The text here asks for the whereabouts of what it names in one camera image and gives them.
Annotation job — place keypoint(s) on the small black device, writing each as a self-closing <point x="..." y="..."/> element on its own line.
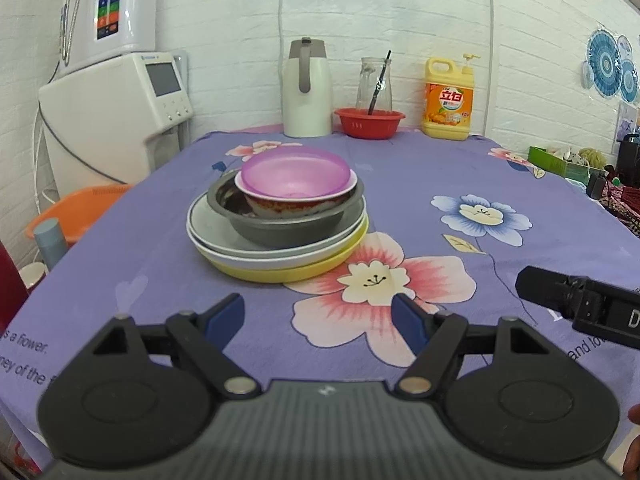
<point x="596" y="185"/>

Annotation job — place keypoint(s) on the small wall picture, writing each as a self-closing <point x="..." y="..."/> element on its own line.
<point x="625" y="127"/>

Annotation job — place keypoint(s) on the white wall-mounted water purifier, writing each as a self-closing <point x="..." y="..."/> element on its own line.
<point x="120" y="10"/>

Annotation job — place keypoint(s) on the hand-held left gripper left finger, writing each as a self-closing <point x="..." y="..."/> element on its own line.
<point x="225" y="317"/>

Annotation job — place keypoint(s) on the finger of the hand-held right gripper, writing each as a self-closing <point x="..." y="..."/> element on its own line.
<point x="542" y="287"/>

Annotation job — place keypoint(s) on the black stick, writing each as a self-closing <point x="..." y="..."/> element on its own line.
<point x="379" y="82"/>

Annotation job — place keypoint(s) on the grey-blue bottle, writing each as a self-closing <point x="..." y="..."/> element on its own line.
<point x="50" y="245"/>

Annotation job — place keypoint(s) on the clear glass jar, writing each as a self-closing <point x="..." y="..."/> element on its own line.
<point x="367" y="85"/>

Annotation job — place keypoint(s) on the white ceramic bowl red pattern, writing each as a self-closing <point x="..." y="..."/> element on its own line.
<point x="280" y="207"/>

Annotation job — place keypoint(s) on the red plastic basket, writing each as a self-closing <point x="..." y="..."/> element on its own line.
<point x="370" y="125"/>

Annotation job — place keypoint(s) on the dark patterned cloth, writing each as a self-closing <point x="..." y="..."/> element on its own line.
<point x="625" y="205"/>

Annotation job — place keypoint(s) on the pink plastic bowl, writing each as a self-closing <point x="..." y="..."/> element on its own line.
<point x="295" y="172"/>

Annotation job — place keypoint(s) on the person's right hand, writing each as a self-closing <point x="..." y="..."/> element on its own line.
<point x="635" y="455"/>

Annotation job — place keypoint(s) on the purple floral tablecloth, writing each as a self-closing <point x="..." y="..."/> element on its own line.
<point x="150" y="280"/>

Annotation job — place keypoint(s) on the yellow plate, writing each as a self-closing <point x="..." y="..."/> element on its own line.
<point x="300" y="276"/>

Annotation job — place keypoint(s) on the orange plastic basin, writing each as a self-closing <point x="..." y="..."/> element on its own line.
<point x="75" y="210"/>

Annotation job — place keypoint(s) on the blue paper fan wall decoration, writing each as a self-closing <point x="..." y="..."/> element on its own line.
<point x="605" y="62"/>

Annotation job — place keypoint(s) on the white cup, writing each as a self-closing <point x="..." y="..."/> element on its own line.
<point x="32" y="277"/>

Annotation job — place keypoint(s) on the white appliance with screen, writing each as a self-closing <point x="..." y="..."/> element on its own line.
<point x="100" y="120"/>

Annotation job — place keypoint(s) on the green cardboard box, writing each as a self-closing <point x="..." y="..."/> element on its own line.
<point x="550" y="162"/>

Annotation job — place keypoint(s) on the white wall pipe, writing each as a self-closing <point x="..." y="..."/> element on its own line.
<point x="491" y="45"/>

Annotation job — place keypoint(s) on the yellow detergent pump bottle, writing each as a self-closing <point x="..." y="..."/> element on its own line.
<point x="447" y="110"/>

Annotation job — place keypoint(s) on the stainless steel bowl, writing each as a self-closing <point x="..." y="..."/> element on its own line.
<point x="285" y="232"/>

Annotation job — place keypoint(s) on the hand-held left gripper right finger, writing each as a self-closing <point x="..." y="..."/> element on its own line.
<point x="407" y="322"/>

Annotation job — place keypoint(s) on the dark-rimmed white plate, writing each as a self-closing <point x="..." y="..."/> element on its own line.
<point x="210" y="225"/>

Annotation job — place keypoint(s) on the red chair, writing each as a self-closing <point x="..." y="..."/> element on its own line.
<point x="10" y="290"/>

